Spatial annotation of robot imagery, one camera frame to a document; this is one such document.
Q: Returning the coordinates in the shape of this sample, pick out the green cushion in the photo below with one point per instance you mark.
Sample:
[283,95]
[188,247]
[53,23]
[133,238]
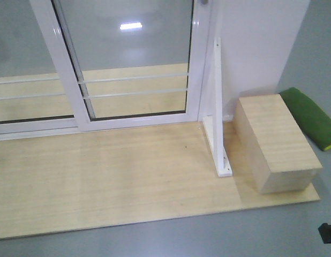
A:
[311,119]

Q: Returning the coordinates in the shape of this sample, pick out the white triangular support bracket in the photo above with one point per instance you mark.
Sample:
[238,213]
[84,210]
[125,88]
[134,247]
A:
[213,121]

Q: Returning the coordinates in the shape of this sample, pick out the white framed sliding glass door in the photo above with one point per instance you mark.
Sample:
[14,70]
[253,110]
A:
[137,63]

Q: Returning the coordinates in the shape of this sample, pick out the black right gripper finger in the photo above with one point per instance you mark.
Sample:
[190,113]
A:
[325,232]

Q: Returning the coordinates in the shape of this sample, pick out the fixed white framed glass panel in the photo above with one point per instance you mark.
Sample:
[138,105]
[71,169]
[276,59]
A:
[39,94]

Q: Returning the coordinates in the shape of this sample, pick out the light wooden base board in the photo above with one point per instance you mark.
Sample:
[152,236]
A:
[98,179]

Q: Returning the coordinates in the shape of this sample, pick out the light wooden box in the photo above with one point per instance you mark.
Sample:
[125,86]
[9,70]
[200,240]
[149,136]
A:
[280,157]

